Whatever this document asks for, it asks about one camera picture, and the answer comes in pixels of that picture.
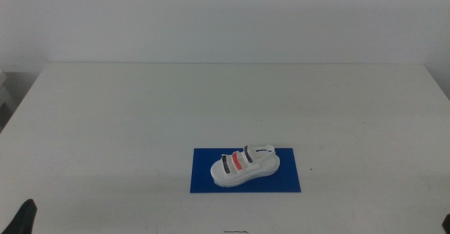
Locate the blue rectangular mat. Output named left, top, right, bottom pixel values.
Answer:
left=189, top=148, right=302, bottom=194

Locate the white strappy sandal shoe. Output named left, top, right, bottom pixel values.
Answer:
left=210, top=144, right=281, bottom=188

